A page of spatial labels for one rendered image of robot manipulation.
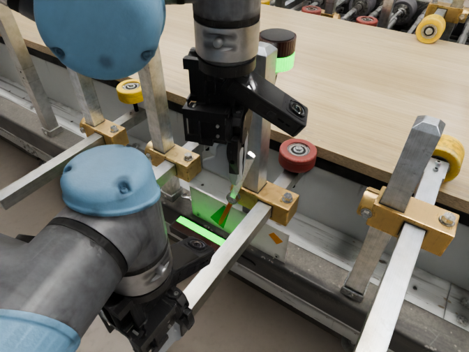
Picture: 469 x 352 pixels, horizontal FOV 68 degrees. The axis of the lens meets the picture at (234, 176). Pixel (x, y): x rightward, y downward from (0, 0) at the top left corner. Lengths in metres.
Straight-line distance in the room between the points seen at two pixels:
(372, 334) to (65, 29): 0.42
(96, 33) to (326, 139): 0.63
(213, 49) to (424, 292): 0.75
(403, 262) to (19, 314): 0.44
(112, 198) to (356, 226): 0.76
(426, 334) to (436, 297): 0.18
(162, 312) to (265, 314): 1.09
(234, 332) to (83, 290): 1.23
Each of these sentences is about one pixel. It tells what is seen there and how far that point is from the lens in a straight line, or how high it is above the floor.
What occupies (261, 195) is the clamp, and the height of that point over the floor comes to 0.87.
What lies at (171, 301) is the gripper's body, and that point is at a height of 0.96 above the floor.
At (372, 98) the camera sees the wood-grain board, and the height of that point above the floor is 0.90.
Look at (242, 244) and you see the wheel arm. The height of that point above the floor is 0.86.
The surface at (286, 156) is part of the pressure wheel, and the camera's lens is 0.73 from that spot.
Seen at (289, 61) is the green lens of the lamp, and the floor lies 1.13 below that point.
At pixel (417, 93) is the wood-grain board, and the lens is 1.06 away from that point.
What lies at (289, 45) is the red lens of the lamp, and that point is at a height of 1.15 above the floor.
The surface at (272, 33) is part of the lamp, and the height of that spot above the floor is 1.16.
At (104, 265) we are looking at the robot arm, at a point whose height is 1.14.
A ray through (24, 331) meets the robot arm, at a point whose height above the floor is 1.15.
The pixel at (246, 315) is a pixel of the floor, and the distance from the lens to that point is 1.51.
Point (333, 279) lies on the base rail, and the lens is 0.80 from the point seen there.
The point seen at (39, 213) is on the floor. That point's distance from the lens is 2.07.
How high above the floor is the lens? 1.37
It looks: 43 degrees down
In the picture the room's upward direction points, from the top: straight up
